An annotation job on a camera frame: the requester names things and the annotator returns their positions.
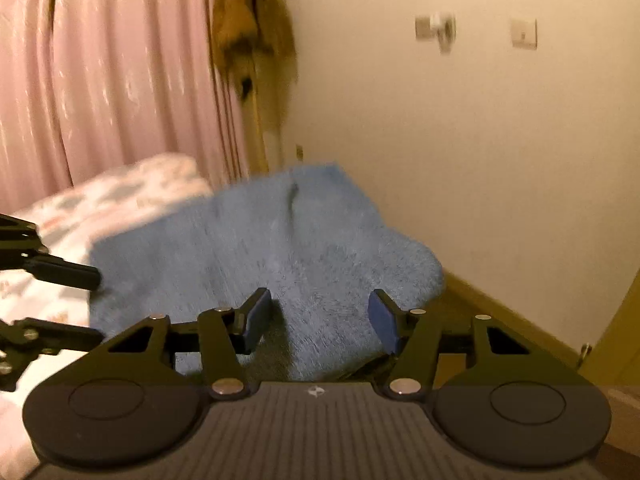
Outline blue denim jeans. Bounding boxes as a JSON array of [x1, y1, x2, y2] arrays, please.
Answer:
[[89, 165, 444, 382]]

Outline diamond patchwork quilt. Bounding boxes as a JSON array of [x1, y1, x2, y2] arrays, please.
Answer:
[[1, 154, 213, 479]]

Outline pink patterned curtain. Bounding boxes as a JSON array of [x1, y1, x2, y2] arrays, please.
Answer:
[[1, 0, 250, 212]]

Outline brown hanging coat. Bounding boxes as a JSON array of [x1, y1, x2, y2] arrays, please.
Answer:
[[205, 0, 301, 137]]

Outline wall socket with plug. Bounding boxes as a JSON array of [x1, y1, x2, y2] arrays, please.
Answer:
[[414, 12, 457, 53]]

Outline beige wall switch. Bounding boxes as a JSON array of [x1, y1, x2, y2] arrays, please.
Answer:
[[510, 18, 538, 50]]

